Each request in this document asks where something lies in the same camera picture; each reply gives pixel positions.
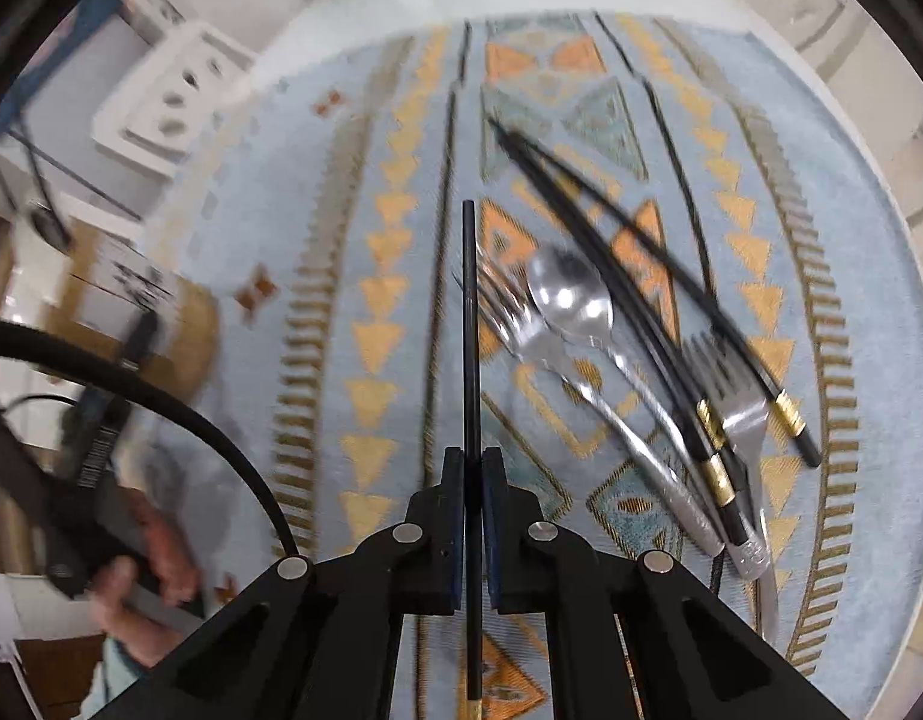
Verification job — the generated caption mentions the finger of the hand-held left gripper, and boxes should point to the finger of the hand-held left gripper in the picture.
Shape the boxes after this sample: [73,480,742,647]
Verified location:
[118,310,161,385]

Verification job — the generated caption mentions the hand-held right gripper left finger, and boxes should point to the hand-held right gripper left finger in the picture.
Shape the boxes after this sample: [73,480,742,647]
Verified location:
[79,446,466,720]

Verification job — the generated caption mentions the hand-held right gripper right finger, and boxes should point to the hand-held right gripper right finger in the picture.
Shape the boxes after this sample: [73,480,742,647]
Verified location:
[480,446,875,720]

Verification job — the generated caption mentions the wooden utensil holder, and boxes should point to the wooden utensil holder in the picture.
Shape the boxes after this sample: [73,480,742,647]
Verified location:
[64,240,223,410]

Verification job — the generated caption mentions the metal fork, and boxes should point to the metal fork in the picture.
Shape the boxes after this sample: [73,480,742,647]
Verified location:
[682,330,785,642]
[452,266,725,556]

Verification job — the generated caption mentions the black chopstick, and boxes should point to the black chopstick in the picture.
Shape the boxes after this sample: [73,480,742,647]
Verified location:
[487,116,729,451]
[492,120,751,545]
[499,124,823,466]
[461,200,484,720]

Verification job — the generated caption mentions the metal spoon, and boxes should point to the metal spoon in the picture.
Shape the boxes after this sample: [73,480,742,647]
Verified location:
[526,245,769,580]

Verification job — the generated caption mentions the person's left forearm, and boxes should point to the person's left forearm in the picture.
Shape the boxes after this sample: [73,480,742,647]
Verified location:
[79,637,170,720]

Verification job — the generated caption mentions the person's left hand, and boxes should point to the person's left hand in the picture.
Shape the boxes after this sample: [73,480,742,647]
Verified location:
[90,487,208,668]

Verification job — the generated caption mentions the blue patterned table mat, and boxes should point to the blue patterned table mat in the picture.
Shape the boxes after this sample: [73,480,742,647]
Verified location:
[142,11,923,720]

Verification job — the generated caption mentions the black cable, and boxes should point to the black cable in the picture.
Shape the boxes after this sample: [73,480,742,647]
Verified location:
[0,317,301,560]

